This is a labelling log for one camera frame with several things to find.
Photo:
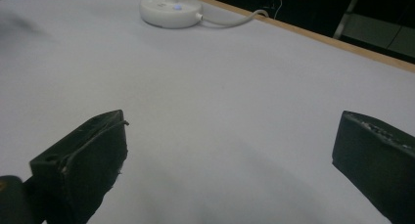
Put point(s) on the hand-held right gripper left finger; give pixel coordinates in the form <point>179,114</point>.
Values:
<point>88,165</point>

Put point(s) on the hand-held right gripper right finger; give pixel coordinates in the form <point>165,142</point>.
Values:
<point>375,158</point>

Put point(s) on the metal stand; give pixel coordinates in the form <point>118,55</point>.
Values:
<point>349,13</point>

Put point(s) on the white desk lamp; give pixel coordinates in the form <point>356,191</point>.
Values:
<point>169,10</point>

